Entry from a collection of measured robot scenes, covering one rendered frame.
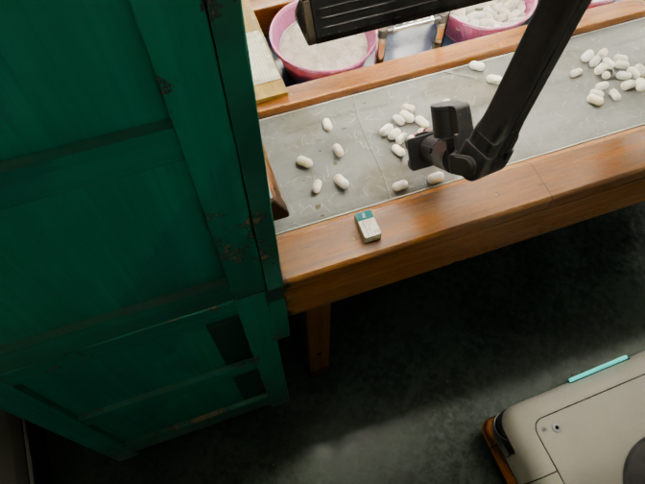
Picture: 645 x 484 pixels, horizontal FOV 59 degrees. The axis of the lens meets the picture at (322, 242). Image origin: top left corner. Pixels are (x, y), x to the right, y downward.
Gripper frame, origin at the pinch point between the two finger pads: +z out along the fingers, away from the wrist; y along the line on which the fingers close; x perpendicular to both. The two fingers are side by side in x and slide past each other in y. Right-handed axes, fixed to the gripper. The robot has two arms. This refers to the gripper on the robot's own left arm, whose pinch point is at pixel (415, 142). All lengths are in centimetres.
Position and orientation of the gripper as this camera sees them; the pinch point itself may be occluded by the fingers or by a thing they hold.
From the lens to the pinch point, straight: 124.7
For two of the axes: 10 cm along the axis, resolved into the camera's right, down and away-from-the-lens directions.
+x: 2.2, 9.1, 3.6
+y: -9.5, 2.8, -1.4
